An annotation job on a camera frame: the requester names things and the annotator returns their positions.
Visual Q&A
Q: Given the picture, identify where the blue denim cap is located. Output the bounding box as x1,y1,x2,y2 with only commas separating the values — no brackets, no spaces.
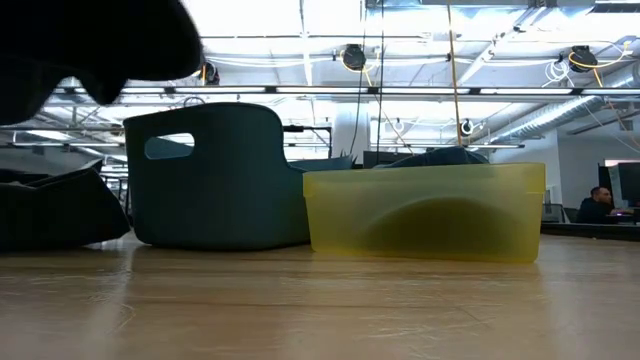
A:
382,145,490,169
0,0,205,126

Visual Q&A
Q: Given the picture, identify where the dark office desk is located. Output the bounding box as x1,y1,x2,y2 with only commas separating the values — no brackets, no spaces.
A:
539,221,640,242

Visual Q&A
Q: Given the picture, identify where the black ceiling cable reel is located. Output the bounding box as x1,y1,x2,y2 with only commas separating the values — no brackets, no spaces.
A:
341,43,369,72
200,60,221,86
568,44,599,74

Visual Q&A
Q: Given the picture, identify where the person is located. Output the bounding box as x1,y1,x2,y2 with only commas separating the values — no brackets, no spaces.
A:
574,186,636,225

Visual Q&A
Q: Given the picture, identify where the black computer monitor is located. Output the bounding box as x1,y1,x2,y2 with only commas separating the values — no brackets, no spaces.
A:
597,160,640,209

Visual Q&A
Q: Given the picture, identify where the silver ventilation duct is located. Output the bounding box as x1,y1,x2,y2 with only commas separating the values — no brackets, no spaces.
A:
492,62,640,146

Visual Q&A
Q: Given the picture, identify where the black hanging cable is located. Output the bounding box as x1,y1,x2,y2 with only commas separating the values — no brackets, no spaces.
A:
348,0,386,159

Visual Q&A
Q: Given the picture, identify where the yellow translucent plastic bin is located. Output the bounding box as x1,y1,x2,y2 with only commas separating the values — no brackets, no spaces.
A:
302,162,547,265

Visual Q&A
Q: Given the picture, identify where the teal plastic bin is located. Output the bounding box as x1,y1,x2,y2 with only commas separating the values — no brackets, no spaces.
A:
123,102,355,251

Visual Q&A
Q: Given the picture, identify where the ceiling light rail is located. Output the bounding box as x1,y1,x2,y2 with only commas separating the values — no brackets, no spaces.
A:
49,84,640,105

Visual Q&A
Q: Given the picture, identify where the yellow hanging power cord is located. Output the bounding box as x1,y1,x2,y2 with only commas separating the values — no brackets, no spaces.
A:
446,0,464,150

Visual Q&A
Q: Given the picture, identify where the green corduroy cap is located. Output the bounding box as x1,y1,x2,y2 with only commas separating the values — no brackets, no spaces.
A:
0,158,132,253

